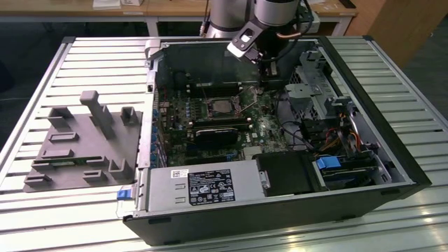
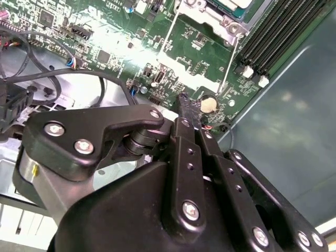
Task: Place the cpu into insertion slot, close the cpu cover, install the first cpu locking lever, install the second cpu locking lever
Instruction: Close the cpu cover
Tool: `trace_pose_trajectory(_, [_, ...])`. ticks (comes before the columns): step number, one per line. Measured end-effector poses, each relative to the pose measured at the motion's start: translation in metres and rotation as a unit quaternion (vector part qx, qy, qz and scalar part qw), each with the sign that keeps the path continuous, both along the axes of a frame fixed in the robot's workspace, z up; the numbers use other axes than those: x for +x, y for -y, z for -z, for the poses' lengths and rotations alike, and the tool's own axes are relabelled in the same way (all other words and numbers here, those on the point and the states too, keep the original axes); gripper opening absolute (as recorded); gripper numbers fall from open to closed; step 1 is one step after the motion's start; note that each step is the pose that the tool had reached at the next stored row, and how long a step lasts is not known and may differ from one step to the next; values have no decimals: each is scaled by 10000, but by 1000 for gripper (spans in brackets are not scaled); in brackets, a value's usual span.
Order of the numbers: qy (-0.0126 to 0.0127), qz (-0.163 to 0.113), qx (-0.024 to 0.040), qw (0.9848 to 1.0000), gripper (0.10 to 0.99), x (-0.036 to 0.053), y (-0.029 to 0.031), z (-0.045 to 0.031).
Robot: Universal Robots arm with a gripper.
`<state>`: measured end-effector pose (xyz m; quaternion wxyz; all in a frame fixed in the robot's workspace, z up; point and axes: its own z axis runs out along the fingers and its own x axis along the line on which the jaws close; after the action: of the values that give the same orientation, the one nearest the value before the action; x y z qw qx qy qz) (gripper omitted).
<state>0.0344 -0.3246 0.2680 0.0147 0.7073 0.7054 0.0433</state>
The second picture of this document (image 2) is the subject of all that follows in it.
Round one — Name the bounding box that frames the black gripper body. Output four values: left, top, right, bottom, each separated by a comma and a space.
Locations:
48, 160, 251, 252

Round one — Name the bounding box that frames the metal socket cover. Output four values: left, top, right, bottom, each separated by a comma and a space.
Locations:
156, 5, 249, 92

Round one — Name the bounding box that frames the silver CPU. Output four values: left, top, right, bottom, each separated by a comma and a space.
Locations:
204, 0, 255, 21

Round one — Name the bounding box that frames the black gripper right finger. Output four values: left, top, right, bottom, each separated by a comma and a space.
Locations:
189, 100, 329, 252

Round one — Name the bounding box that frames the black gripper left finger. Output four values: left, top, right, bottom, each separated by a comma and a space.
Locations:
16, 93, 208, 236

